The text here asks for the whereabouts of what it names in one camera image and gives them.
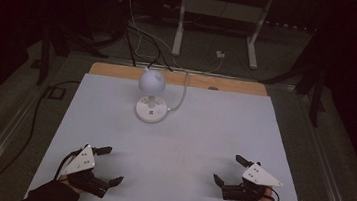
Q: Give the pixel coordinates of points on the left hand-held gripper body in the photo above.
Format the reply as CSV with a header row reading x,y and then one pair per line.
x,y
81,162

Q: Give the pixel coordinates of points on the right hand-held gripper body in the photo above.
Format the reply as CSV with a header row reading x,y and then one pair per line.
x,y
257,175

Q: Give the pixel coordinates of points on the person's left hand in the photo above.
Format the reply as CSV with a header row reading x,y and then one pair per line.
x,y
69,183

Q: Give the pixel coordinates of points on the white table cover sheet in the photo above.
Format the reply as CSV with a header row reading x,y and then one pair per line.
x,y
177,154

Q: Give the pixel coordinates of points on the black square floor plate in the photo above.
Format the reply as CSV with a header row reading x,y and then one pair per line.
x,y
56,93

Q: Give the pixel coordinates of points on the black tripod stand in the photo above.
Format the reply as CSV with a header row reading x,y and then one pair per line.
x,y
316,91
45,56

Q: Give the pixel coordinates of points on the white plug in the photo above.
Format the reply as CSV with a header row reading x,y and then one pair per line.
x,y
220,55

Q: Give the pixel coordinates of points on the grey metal stand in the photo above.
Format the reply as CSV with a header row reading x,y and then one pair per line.
x,y
223,9

